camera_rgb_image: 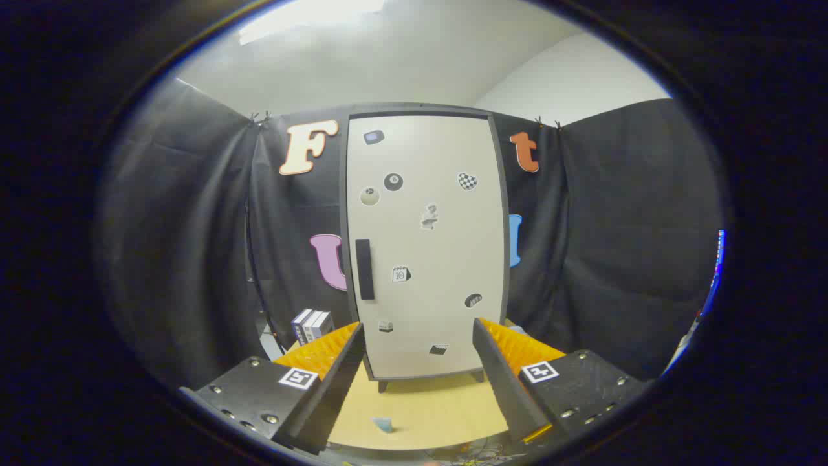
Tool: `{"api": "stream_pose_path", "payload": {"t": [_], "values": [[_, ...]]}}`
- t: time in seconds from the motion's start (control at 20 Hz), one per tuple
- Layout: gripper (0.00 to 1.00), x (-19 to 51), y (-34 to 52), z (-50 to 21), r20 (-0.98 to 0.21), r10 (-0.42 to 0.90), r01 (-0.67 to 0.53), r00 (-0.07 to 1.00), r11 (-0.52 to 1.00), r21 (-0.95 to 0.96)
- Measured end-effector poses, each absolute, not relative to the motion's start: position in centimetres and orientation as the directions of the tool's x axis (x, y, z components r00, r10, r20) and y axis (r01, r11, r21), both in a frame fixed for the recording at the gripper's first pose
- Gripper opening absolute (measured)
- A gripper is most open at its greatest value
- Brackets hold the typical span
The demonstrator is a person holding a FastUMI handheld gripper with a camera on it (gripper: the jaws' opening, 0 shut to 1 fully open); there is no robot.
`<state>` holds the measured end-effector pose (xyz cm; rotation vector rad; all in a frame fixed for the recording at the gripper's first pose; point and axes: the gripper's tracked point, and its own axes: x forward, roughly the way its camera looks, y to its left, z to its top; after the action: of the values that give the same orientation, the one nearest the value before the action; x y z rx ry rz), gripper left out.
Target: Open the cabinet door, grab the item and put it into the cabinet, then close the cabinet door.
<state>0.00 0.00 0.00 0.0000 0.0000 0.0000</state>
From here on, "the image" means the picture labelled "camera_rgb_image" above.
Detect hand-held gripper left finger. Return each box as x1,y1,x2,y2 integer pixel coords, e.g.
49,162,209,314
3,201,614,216
180,322,366,456

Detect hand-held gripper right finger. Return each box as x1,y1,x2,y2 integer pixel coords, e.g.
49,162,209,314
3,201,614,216
472,317,651,445

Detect black door handle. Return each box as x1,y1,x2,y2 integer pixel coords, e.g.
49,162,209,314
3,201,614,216
355,239,376,301

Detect white cabinet door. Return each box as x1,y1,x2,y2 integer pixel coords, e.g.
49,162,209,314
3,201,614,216
346,115,507,379

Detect grey cover book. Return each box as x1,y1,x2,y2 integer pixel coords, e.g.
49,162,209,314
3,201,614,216
310,311,336,341

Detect black backdrop cloth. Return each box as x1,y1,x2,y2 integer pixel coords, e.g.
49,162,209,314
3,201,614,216
97,78,725,395

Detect grey cabinet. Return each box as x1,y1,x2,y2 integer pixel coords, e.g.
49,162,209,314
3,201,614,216
338,102,515,394

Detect tangled wires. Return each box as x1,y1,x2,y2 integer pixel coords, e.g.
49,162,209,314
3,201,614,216
453,440,518,464

